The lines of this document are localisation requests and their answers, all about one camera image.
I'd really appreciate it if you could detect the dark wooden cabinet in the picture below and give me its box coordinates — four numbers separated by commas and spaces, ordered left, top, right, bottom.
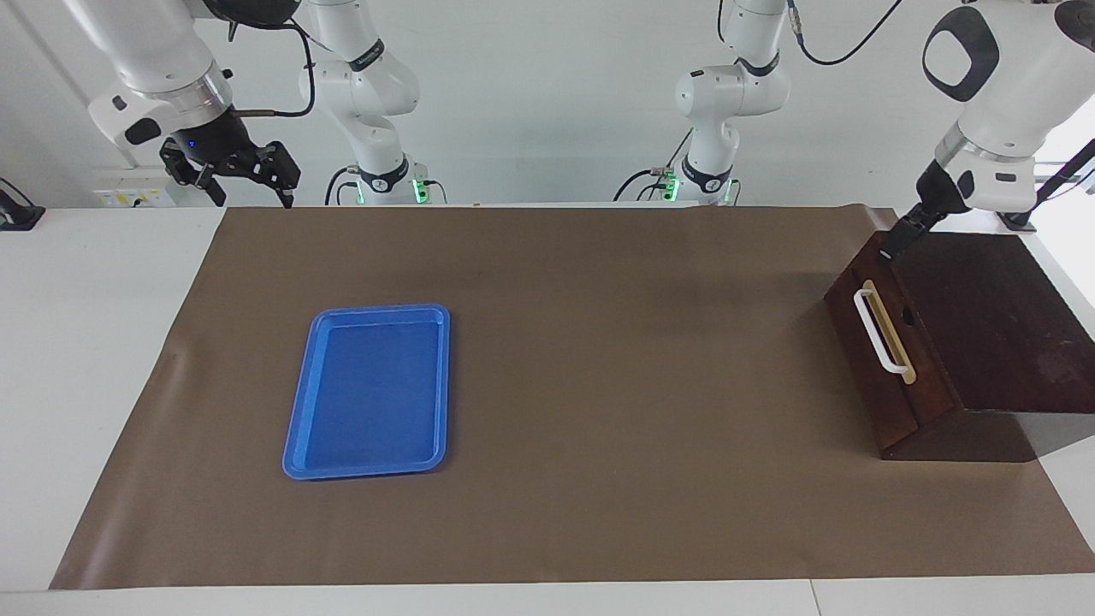
824, 229, 1095, 463

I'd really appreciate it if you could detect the black base cable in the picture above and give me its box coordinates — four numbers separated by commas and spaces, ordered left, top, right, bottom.
613, 128, 694, 204
323, 165, 360, 206

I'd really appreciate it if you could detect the black clamp device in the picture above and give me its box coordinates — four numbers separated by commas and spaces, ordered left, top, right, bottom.
0, 177, 45, 231

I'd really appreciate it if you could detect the blue plastic tray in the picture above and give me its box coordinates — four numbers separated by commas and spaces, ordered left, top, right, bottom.
281, 304, 452, 481

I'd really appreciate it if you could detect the black right base cable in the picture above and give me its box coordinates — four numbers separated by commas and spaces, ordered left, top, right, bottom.
323, 165, 360, 206

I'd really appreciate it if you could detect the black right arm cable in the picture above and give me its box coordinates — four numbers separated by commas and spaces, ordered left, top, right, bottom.
229, 19, 319, 119

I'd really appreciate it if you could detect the dark wooden drawer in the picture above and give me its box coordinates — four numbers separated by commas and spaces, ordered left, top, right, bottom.
824, 233, 964, 459

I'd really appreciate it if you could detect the brown table mat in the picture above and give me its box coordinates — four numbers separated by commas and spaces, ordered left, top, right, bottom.
49, 205, 1095, 591

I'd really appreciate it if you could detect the black stand with base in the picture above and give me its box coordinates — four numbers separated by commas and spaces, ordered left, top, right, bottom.
997, 137, 1095, 234

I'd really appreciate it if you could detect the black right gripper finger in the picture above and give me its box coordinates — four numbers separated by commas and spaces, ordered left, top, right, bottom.
159, 137, 228, 209
256, 140, 303, 210

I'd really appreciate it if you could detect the white wall socket box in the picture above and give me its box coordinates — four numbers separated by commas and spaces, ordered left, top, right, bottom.
92, 167, 176, 208

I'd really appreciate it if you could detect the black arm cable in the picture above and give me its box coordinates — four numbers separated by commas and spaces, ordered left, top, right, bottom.
785, 0, 905, 68
229, 19, 319, 119

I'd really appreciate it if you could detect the white drawer handle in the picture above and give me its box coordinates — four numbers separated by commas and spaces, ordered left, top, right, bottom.
853, 288, 910, 377

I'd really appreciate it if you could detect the black left base cable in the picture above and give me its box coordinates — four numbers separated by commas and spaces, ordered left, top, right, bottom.
613, 128, 694, 204

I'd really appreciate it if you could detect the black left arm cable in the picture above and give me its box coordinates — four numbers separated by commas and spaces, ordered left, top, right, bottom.
785, 0, 905, 68

